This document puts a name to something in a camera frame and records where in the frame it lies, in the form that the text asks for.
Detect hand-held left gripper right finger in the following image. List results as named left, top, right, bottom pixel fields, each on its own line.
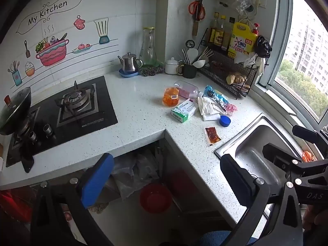
left=220, top=154, right=304, bottom=246

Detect blue pink plastic wrapper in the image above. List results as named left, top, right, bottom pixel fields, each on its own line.
left=204, top=85, right=237, bottom=116

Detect stainless steel sink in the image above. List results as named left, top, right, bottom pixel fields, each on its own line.
left=215, top=113, right=323, bottom=218

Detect window frame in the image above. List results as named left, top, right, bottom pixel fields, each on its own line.
left=259, top=0, right=328, bottom=126

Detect orange handled scissors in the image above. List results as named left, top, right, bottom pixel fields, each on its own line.
left=189, top=0, right=206, bottom=21

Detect white cloth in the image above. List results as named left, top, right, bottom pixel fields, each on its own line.
left=197, top=96, right=223, bottom=121

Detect orange mesh scrubber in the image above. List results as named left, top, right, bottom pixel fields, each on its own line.
left=302, top=151, right=318, bottom=162

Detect steel wool scrubber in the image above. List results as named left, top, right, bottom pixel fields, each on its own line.
left=138, top=66, right=164, bottom=77

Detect red sauce packet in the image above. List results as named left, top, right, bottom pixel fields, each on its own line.
left=204, top=126, right=222, bottom=147

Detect person's right hand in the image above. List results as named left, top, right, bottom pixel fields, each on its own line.
left=302, top=204, right=328, bottom=236

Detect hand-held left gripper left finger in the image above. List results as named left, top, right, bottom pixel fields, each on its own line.
left=30, top=153, right=115, bottom=246

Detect bundle of chopsticks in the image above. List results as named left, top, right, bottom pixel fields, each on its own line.
left=200, top=47, right=214, bottom=60

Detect glass carafe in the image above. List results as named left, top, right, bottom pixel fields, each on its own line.
left=139, top=27, right=157, bottom=68

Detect black plastic bag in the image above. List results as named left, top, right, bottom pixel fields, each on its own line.
left=256, top=35, right=272, bottom=58

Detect ginger root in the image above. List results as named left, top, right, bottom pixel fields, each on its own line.
left=226, top=73, right=247, bottom=85

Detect dried red chilies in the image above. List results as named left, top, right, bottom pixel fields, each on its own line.
left=210, top=61, right=231, bottom=73

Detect red plastic bag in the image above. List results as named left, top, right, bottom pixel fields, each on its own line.
left=0, top=190, right=32, bottom=223

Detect red plastic basin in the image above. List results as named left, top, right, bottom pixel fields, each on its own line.
left=140, top=183, right=173, bottom=214

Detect green white cardboard box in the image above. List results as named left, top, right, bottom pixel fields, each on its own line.
left=171, top=99, right=197, bottom=123

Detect clear hanging plastic bag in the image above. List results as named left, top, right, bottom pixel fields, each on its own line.
left=234, top=0, right=253, bottom=15

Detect white plastic bag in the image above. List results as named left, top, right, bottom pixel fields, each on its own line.
left=234, top=52, right=257, bottom=68

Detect blue saucer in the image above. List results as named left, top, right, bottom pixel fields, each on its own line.
left=118, top=68, right=139, bottom=78

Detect cream rubber gloves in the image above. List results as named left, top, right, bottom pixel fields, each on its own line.
left=252, top=56, right=265, bottom=76

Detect black wok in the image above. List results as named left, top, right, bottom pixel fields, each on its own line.
left=0, top=87, right=32, bottom=136

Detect kitchen wall sticker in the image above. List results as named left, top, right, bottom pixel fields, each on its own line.
left=8, top=0, right=120, bottom=86

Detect dark mug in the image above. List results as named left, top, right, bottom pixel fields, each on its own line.
left=177, top=62, right=197, bottom=79

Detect yellow detergent jug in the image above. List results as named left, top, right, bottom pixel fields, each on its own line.
left=228, top=22, right=259, bottom=57

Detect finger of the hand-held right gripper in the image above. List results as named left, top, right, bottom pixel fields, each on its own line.
left=292, top=125, right=328, bottom=147
left=263, top=143, right=308, bottom=183

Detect black gas stove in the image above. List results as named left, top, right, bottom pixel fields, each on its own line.
left=6, top=75, right=118, bottom=173

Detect clear plastic bottle pink label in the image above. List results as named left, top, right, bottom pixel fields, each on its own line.
left=174, top=80, right=200, bottom=99

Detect black wire rack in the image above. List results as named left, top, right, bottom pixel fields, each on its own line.
left=198, top=28, right=259, bottom=100

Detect white rice paddle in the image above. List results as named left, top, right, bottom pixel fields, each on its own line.
left=187, top=48, right=198, bottom=64

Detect white lidded jar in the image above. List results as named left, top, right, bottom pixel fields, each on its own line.
left=165, top=57, right=183, bottom=75

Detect steel teapot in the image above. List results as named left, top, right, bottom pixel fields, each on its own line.
left=117, top=52, right=143, bottom=73

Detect dark sauce bottle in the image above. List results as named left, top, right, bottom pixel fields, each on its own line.
left=214, top=15, right=226, bottom=47
left=222, top=17, right=236, bottom=51
left=208, top=12, right=220, bottom=44

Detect orange plastic cup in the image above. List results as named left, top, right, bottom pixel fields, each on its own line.
left=163, top=87, right=180, bottom=107

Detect clear crumpled plastic bag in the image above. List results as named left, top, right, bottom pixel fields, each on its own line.
left=111, top=149, right=161, bottom=200

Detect green plastic dish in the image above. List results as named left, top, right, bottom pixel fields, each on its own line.
left=140, top=61, right=165, bottom=69

